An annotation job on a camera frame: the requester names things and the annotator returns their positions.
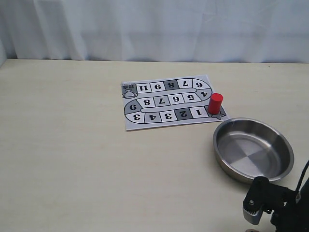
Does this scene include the red cylinder game piece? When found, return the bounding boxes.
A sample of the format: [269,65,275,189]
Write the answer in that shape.
[208,93,224,115]

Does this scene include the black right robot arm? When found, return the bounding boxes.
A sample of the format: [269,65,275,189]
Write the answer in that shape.
[270,180,309,232]

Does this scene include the printed number board game sheet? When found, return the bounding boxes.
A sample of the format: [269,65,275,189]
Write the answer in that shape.
[121,75,229,131]

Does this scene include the stainless steel round pan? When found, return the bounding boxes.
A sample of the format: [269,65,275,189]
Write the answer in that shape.
[212,117,295,185]

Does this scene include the white curtain backdrop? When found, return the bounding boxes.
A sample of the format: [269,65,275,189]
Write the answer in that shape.
[0,0,309,63]

